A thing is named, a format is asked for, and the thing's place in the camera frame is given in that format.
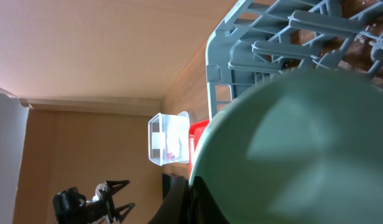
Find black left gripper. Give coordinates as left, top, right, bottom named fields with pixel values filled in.
left=52, top=177, right=188, bottom=224

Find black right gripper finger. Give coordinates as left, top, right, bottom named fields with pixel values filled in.
left=191, top=176, right=229, bottom=224

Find green plastic bowl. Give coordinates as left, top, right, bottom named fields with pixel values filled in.
left=190, top=70, right=383, bottom=223

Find white napkin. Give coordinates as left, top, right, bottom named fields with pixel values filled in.
left=166, top=126, right=181, bottom=158

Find blue-grey dishwasher rack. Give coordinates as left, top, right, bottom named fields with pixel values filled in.
left=205, top=0, right=383, bottom=118

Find clear plastic bin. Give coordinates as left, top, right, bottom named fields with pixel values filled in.
left=148, top=111, right=190, bottom=166

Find red plastic tray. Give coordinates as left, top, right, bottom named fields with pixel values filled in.
left=188, top=119, right=210, bottom=176

